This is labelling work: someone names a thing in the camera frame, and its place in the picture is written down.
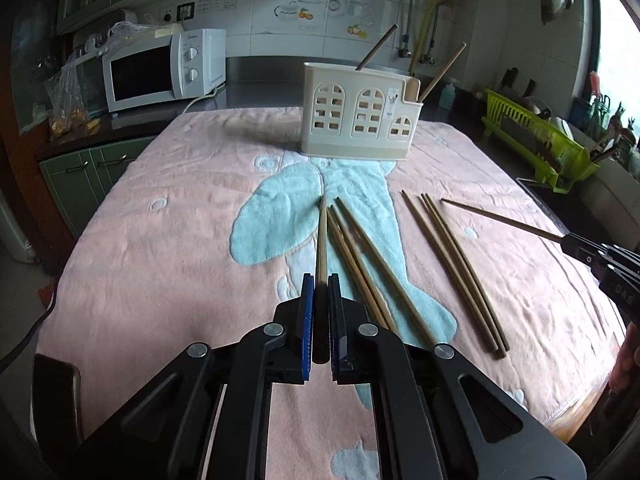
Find white instruction sticker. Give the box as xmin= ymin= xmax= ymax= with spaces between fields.
xmin=197 ymin=0 xmax=238 ymax=15

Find green plastic dish rack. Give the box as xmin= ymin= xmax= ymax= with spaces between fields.
xmin=481 ymin=88 xmax=601 ymax=194

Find clear plastic bag with packages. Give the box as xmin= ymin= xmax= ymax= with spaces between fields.
xmin=97 ymin=20 xmax=184 ymax=57

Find black utensil container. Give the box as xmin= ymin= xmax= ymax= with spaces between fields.
xmin=452 ymin=88 xmax=484 ymax=124

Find bottles by window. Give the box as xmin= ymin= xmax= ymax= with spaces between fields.
xmin=572 ymin=72 xmax=640 ymax=162

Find pink and blue towel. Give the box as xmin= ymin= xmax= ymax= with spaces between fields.
xmin=37 ymin=107 xmax=627 ymax=480

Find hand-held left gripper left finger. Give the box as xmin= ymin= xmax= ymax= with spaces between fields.
xmin=75 ymin=273 xmax=316 ymax=480

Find dark smartphone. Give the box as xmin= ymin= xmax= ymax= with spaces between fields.
xmin=32 ymin=353 xmax=82 ymax=462

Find white microwave oven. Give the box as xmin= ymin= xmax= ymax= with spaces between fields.
xmin=102 ymin=28 xmax=227 ymax=113

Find black cable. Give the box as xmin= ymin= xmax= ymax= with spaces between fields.
xmin=0 ymin=269 xmax=62 ymax=372

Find metal water pipe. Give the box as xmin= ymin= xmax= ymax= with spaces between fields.
xmin=399 ymin=0 xmax=417 ymax=59

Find clear plastic bag with food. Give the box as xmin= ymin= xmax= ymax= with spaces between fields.
xmin=44 ymin=60 xmax=102 ymax=136

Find yellow gas hose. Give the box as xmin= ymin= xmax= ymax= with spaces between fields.
xmin=410 ymin=0 xmax=444 ymax=74

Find white microwave cable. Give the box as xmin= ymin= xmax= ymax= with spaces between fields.
xmin=182 ymin=84 xmax=224 ymax=115

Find green lower cabinet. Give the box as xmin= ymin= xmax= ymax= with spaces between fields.
xmin=38 ymin=135 xmax=157 ymax=239

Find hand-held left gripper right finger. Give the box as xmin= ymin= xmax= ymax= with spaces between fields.
xmin=327 ymin=273 xmax=587 ymax=480

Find beige plastic utensil holder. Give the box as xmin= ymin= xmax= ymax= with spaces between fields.
xmin=299 ymin=62 xmax=424 ymax=161

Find kitchen sink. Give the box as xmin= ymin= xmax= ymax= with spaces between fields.
xmin=517 ymin=177 xmax=640 ymax=242

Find black kitchen knives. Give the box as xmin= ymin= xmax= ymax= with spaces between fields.
xmin=499 ymin=67 xmax=537 ymax=101

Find white countertop appliance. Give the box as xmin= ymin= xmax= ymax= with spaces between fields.
xmin=72 ymin=9 xmax=139 ymax=57

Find white plate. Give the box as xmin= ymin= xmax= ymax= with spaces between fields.
xmin=522 ymin=97 xmax=567 ymax=132

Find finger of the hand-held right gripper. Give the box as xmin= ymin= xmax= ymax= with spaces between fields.
xmin=560 ymin=232 xmax=609 ymax=274

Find person's right hand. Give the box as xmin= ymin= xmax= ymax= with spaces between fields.
xmin=612 ymin=327 xmax=640 ymax=391

